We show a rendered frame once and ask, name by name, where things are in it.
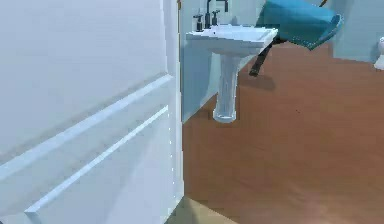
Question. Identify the black sink faucet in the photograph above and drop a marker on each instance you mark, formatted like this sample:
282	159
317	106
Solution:
208	16

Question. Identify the white panelled room door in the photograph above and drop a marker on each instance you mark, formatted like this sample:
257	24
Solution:
83	110

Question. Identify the teal towel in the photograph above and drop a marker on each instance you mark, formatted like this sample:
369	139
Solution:
296	21

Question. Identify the white toilet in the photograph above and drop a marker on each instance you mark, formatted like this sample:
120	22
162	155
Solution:
380	53

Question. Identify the white pedestal sink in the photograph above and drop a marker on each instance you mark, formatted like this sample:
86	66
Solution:
230	43

